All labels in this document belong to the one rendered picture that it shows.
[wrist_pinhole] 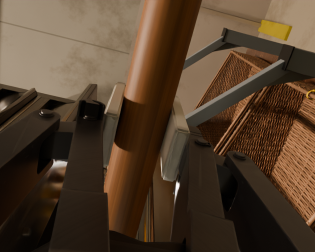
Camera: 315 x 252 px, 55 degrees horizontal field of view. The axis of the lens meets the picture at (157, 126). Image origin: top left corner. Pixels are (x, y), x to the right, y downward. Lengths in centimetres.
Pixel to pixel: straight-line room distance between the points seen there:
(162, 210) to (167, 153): 89
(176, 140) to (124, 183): 5
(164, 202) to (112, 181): 89
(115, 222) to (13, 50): 355
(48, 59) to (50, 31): 30
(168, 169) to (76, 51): 336
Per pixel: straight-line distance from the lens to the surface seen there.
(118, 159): 19
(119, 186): 19
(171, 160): 16
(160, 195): 112
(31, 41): 362
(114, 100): 17
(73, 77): 357
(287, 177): 121
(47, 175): 92
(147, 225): 37
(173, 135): 16
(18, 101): 160
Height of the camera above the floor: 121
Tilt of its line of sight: 7 degrees down
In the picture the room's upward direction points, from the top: 77 degrees counter-clockwise
